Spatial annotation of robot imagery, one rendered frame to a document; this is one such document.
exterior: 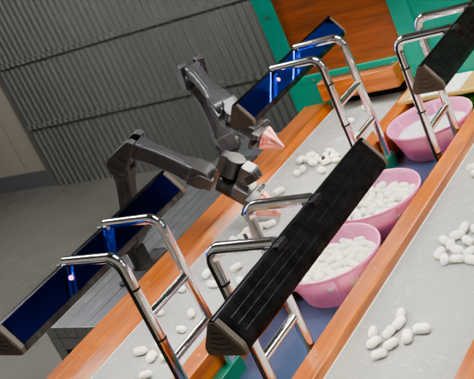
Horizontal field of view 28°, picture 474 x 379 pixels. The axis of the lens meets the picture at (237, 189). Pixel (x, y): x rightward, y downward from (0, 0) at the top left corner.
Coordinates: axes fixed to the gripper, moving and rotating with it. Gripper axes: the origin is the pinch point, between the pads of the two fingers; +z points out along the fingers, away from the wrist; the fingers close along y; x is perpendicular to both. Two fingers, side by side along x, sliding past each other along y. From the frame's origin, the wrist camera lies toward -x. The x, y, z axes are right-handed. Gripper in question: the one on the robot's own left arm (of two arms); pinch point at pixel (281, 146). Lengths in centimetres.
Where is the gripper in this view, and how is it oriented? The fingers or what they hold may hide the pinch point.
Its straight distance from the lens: 300.8
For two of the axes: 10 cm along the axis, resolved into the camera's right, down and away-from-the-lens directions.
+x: -2.0, 7.1, 6.7
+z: 8.5, 4.7, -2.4
